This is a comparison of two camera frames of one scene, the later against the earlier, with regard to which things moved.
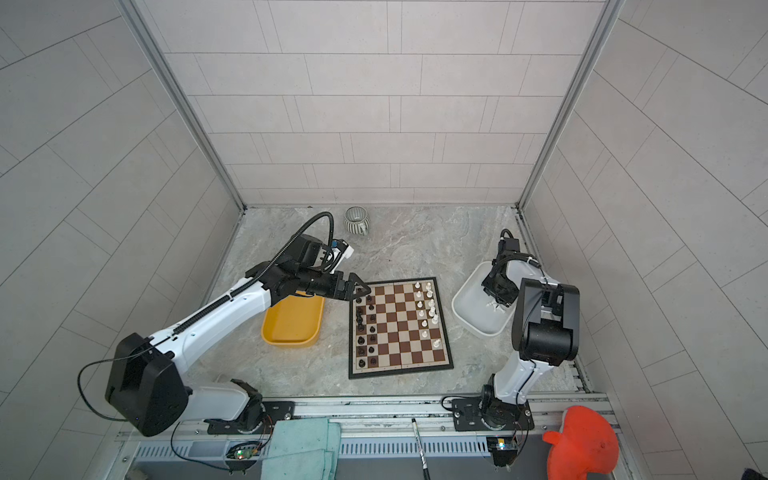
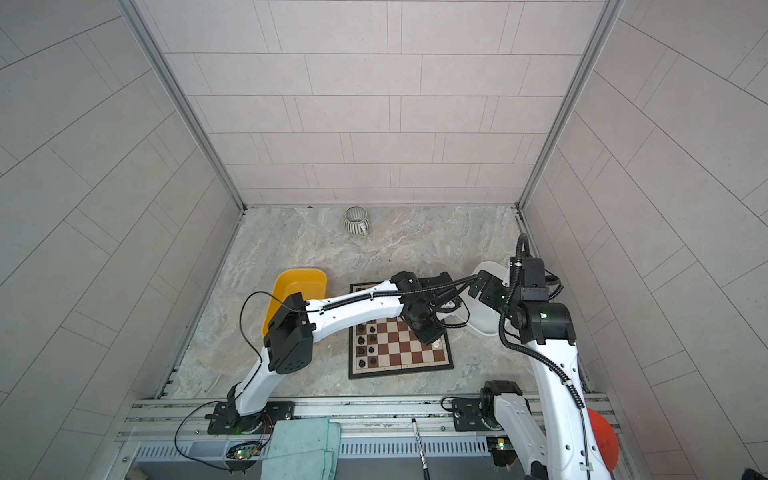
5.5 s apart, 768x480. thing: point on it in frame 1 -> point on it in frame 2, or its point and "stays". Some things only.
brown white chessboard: [397, 328] stays
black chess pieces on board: [365, 324] stays
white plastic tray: [477, 313] stays
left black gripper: [348, 286] -> [432, 335]
